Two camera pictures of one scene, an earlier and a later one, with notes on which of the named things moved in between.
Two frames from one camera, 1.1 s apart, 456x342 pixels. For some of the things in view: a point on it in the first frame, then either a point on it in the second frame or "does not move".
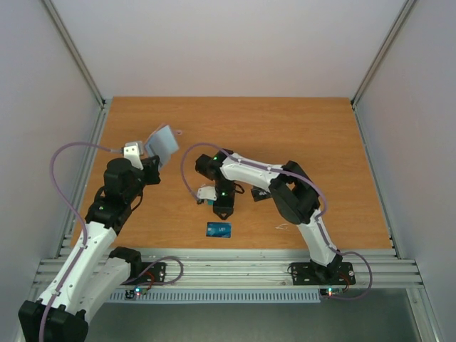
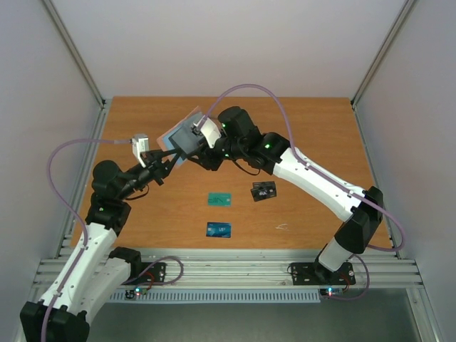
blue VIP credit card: (219, 229) does not move
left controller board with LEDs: (137, 291) does not move
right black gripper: (223, 209) -> (205, 153)
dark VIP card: (258, 194) does not move
